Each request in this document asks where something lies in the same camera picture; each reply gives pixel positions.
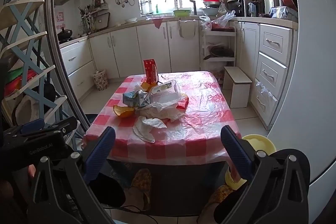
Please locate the white refrigerator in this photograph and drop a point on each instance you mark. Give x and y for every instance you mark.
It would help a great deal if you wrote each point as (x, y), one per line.
(306, 120)

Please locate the orange peel piece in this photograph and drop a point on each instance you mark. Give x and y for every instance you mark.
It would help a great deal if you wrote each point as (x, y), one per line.
(123, 111)

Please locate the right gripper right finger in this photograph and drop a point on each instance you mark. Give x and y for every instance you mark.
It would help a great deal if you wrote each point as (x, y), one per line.
(241, 154)

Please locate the yellow patterned slipper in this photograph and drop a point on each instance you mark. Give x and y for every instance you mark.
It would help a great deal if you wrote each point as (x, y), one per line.
(142, 182)
(216, 198)

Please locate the floral waste basket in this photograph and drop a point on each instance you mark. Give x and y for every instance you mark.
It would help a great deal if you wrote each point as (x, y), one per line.
(100, 80)

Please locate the white plastic bag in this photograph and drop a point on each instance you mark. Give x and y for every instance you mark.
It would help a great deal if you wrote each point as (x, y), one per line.
(162, 107)

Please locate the white electric kettle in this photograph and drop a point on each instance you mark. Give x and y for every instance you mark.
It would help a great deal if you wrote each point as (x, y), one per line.
(268, 4)

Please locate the green basin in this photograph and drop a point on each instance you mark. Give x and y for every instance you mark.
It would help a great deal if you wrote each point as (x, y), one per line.
(182, 13)

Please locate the left hand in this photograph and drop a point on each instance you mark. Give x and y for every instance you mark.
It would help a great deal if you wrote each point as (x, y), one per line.
(31, 171)

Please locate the black wok pot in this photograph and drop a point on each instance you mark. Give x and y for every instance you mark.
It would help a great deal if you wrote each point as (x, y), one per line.
(65, 35)

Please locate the blue milk carton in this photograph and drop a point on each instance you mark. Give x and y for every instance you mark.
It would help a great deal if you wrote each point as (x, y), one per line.
(136, 99)

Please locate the red paper snack bag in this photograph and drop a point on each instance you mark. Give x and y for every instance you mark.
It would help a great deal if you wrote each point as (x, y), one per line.
(151, 71)

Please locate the white step stool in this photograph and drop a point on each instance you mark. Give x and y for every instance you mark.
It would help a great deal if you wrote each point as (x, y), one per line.
(239, 84)

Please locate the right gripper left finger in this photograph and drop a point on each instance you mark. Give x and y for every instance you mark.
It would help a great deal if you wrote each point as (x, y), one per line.
(96, 153)

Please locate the white tissue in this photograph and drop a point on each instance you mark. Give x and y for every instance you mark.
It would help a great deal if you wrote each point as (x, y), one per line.
(143, 127)

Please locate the blue white folding rack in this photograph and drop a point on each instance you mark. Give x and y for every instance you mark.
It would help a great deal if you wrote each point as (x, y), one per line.
(21, 46)

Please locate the yellow trash bin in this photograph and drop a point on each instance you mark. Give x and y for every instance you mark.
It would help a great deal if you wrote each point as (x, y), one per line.
(258, 142)

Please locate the white storage rack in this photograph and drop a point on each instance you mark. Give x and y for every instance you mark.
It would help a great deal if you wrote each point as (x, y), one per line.
(218, 48)

